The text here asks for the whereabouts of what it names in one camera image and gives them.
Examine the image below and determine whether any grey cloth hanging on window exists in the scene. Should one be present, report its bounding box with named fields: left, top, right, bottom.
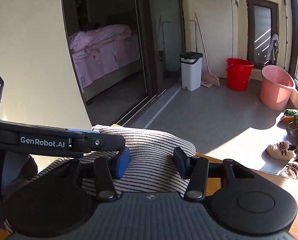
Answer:
left=266, top=34, right=279, bottom=62

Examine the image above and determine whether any white trash bin black lid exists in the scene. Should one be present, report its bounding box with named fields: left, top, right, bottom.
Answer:
left=179, top=51, right=203, bottom=91

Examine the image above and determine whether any striped beige knit garment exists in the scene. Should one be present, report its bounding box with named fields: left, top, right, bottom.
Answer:
left=3, top=124, right=197, bottom=233

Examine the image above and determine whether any red plastic bucket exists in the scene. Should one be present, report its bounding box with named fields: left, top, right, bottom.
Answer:
left=226, top=58, right=254, bottom=91

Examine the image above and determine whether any bed with pink quilt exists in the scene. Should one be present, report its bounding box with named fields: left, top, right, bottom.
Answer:
left=69, top=24, right=142, bottom=101

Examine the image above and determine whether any beige fuzzy slipper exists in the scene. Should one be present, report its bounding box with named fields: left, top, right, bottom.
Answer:
left=277, top=157, right=298, bottom=179
left=266, top=140, right=298, bottom=161

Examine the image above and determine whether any wooden folding table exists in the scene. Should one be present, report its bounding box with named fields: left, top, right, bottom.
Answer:
left=0, top=123, right=298, bottom=240

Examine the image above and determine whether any long mop pole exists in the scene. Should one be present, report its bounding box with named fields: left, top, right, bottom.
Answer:
left=283, top=0, right=288, bottom=70

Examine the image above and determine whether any pink plastic bucket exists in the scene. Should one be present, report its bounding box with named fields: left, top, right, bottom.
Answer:
left=260, top=65, right=295, bottom=111

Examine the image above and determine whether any broom with pink handle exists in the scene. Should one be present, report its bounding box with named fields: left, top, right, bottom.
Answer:
left=191, top=13, right=220, bottom=88

